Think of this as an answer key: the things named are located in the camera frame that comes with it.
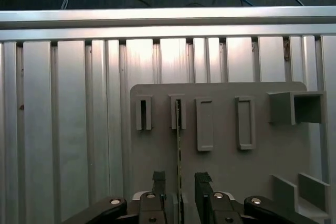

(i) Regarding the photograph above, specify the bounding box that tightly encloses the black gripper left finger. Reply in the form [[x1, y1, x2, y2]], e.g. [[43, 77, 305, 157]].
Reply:
[[61, 170, 167, 224]]

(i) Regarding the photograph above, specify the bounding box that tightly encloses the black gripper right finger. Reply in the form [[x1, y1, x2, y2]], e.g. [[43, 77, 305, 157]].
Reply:
[[194, 172, 316, 224]]

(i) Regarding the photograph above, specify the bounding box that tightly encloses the green RAM stick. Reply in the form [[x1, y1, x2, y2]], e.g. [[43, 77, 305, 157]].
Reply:
[[175, 99, 184, 224]]

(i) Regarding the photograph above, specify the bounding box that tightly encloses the grey parts rack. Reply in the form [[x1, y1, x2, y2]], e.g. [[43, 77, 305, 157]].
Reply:
[[130, 81, 331, 224]]

